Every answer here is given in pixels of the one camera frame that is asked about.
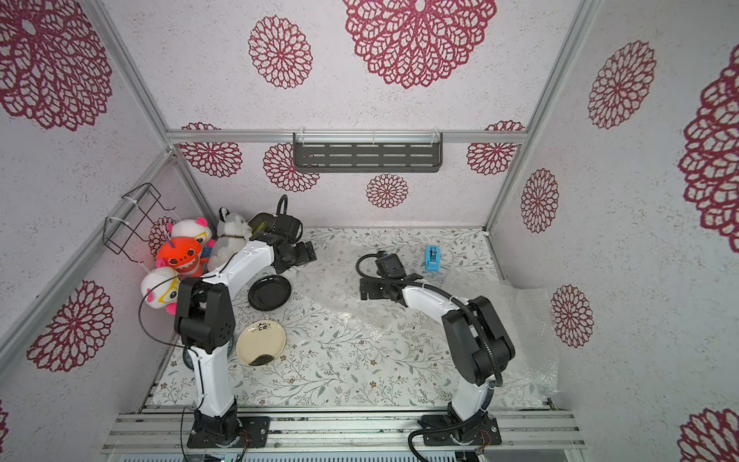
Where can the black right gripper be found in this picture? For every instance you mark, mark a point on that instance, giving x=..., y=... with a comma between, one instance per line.
x=376, y=289

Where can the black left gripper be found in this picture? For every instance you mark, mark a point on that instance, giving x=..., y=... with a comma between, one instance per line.
x=307, y=255

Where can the clear bubble wrap sheet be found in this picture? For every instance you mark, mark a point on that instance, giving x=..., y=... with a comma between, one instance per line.
x=439, y=323

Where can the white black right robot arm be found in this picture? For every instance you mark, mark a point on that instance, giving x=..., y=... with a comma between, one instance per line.
x=478, y=342

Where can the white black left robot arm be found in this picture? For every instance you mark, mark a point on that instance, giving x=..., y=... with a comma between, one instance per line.
x=205, y=319

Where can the black dinner plate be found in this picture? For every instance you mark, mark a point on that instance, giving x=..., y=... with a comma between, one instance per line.
x=269, y=293

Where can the floral table mat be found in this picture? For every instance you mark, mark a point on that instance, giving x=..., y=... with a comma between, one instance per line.
x=296, y=377

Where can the blue tape dispenser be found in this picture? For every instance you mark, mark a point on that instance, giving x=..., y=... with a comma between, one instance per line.
x=432, y=259

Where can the grey white husky plush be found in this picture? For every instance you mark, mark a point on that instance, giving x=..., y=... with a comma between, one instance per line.
x=233, y=234

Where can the white pink plush toy top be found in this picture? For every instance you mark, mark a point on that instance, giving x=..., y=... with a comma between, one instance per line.
x=197, y=229

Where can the orange red plush toy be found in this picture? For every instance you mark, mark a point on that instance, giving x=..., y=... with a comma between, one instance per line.
x=183, y=254

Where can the white plush with yellow glasses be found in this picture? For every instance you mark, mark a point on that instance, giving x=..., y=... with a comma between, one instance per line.
x=160, y=289

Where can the blue patterned green plate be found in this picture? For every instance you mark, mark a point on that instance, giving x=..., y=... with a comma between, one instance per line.
x=190, y=358

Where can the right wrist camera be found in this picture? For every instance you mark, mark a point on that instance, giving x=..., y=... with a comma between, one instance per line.
x=389, y=266

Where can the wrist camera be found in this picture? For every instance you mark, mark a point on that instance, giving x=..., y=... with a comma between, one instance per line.
x=285, y=225
x=389, y=266

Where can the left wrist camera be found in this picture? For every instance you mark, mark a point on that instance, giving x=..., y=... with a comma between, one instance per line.
x=285, y=225

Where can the grey wall shelf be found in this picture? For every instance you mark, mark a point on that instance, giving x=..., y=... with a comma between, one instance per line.
x=368, y=155

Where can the black wire basket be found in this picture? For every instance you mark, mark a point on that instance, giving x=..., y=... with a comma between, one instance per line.
x=139, y=229

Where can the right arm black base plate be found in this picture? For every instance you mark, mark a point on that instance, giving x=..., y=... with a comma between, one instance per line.
x=448, y=430

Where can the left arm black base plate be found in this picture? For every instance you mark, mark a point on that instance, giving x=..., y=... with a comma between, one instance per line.
x=228, y=431

